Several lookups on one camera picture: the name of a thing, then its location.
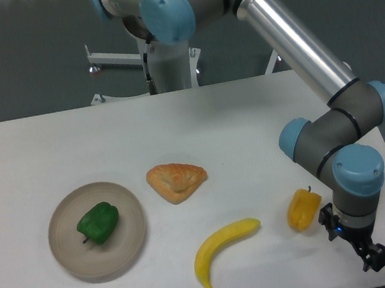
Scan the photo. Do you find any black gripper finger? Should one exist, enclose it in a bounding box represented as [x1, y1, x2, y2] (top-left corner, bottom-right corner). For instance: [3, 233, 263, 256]
[318, 203, 338, 241]
[358, 242, 385, 272]

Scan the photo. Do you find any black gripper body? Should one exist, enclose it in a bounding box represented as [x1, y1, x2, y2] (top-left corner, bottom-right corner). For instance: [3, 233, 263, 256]
[330, 215, 374, 250]

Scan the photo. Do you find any green bell pepper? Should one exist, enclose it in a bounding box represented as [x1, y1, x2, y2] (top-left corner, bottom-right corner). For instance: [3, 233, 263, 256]
[76, 202, 119, 245]

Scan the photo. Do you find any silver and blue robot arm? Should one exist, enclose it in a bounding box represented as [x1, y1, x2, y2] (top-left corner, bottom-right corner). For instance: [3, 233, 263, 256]
[89, 0, 385, 271]

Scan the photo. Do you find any yellow bell pepper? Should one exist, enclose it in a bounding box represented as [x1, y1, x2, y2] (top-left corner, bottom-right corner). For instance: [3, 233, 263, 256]
[287, 186, 322, 232]

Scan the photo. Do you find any beige round plate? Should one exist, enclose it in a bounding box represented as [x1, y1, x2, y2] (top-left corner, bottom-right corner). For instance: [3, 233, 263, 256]
[48, 182, 146, 283]

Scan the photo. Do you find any yellow banana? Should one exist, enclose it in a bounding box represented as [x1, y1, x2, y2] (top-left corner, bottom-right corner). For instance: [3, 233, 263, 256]
[193, 218, 261, 288]

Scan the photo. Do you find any triangular baked pastry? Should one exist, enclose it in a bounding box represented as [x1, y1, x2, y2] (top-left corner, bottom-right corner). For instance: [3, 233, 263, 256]
[146, 163, 208, 204]

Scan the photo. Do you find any black cable on pedestal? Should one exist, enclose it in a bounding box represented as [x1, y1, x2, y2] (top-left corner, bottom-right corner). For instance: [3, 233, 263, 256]
[139, 32, 161, 96]

